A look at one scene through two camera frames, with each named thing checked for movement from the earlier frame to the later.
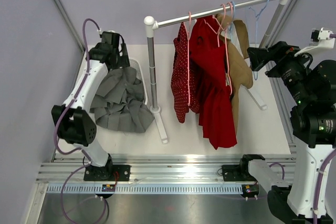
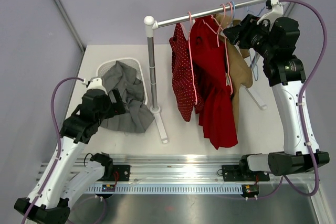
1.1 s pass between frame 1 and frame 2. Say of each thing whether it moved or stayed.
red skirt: stayed
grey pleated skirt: stayed
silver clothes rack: stayed
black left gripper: moved
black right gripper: moved
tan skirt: stayed
